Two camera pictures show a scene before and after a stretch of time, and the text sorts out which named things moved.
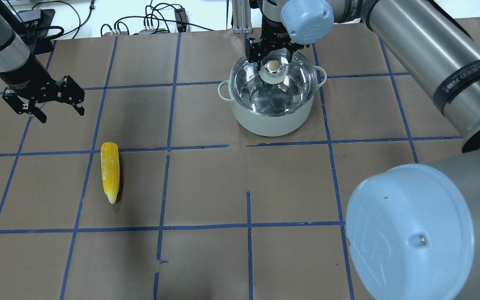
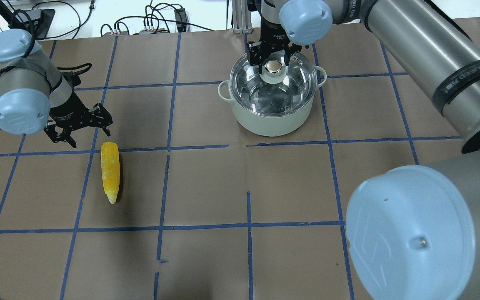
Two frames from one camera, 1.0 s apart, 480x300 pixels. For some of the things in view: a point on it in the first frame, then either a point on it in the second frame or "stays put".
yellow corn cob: [110, 170] stays put
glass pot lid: [280, 89] stays put
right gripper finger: [291, 48] stays put
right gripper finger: [253, 52] stays put
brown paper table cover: [155, 193] stays put
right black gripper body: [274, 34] stays put
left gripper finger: [21, 106] -> [51, 131]
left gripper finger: [71, 92] -> [102, 116]
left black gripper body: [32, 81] -> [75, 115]
